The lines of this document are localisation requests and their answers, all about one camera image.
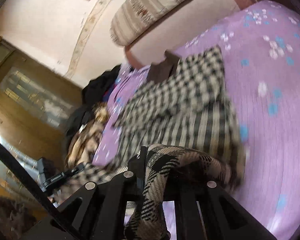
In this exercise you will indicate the black garment pile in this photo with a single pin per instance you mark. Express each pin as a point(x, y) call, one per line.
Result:
point(91, 94)

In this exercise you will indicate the purple floral bed sheet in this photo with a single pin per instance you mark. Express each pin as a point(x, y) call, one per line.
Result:
point(261, 52)

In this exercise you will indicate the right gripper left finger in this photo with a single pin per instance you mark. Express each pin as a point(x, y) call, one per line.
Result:
point(98, 211)

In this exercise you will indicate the wooden wardrobe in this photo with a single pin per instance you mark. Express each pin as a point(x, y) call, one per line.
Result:
point(35, 104)

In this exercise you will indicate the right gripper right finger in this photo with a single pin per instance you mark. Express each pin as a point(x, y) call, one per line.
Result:
point(203, 210)

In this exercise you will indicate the black cream checkered coat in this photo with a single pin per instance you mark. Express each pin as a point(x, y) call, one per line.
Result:
point(186, 118)

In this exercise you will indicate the brown cream patterned garment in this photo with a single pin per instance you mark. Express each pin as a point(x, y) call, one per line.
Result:
point(83, 134)

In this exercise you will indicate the pink folded blanket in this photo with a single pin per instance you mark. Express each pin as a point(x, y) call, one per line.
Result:
point(183, 23)

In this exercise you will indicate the striped beige pillow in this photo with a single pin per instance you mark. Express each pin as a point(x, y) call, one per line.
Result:
point(134, 17)

